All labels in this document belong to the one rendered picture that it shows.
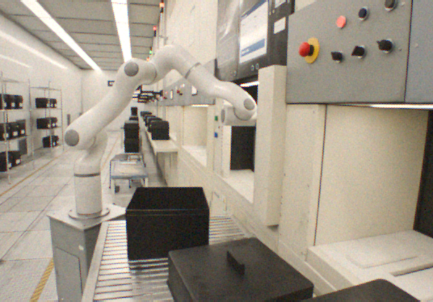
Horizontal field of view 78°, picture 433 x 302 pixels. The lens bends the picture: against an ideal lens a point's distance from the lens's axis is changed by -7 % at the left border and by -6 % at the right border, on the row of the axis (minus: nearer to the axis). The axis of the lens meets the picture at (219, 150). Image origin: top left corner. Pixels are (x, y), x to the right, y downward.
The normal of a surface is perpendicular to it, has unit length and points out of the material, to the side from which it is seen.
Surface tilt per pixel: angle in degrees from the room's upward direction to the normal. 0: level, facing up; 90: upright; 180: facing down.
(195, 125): 90
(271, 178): 90
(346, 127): 90
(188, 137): 90
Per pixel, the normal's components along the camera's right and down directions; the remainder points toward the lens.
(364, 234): 0.28, 0.15
